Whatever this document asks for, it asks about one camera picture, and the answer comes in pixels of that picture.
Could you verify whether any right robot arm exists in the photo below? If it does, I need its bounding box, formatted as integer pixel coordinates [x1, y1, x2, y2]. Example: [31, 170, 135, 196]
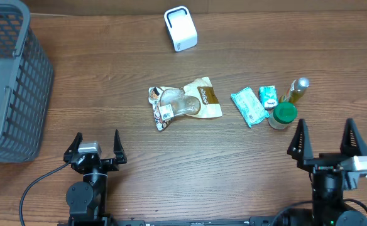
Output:
[272, 118, 367, 225]

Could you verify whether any grey plastic mesh basket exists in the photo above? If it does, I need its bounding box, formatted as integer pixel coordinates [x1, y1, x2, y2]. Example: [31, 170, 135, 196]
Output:
[0, 0, 54, 163]

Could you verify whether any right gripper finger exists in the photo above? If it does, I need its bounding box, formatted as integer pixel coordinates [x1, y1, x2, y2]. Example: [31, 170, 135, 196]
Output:
[287, 119, 314, 171]
[340, 118, 367, 157]

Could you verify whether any light green wipes packet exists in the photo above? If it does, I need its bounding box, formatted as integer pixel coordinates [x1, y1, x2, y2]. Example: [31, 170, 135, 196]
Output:
[231, 87, 269, 128]

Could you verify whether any small teal white packet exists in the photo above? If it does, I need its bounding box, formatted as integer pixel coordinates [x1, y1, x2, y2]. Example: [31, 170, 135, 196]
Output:
[259, 85, 278, 109]

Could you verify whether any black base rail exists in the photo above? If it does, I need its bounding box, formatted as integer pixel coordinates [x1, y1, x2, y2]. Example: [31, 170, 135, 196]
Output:
[57, 216, 273, 226]

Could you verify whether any brown snack packet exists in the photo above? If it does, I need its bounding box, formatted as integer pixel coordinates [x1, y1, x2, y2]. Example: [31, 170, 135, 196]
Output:
[148, 77, 222, 131]

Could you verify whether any green lid white jar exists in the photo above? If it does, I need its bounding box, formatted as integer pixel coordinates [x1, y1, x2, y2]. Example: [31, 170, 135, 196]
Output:
[268, 102, 297, 130]

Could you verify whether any white barcode scanner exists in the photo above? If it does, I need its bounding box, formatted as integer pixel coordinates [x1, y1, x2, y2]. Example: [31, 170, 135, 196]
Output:
[163, 6, 198, 52]

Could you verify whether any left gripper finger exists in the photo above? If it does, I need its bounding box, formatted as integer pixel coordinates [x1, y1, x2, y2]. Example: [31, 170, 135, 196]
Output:
[113, 129, 127, 163]
[63, 132, 83, 157]

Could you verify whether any yellow drink bottle silver cap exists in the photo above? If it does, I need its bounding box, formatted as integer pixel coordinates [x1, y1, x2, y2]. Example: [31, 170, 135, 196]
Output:
[278, 77, 310, 104]

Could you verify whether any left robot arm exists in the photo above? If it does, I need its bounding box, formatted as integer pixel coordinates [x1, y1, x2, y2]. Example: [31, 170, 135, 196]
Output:
[63, 131, 127, 225]

